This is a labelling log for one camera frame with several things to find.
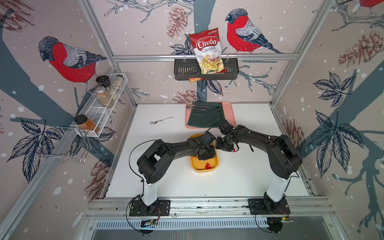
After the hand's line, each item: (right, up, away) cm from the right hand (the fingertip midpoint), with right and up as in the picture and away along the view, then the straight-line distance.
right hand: (217, 147), depth 93 cm
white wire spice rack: (-65, +18, -21) cm, 71 cm away
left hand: (-1, -4, -3) cm, 5 cm away
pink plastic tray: (+13, +24, +23) cm, 36 cm away
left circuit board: (-37, -32, -22) cm, 54 cm away
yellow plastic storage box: (-12, -9, -8) cm, 17 cm away
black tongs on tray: (-9, +26, +25) cm, 37 cm away
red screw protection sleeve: (-6, -10, -5) cm, 13 cm away
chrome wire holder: (-70, +7, -27) cm, 76 cm away
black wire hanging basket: (-21, +50, +2) cm, 54 cm away
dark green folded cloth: (-6, +21, +23) cm, 32 cm away
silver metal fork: (-44, +15, +16) cm, 50 cm away
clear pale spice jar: (-63, +42, -3) cm, 75 cm away
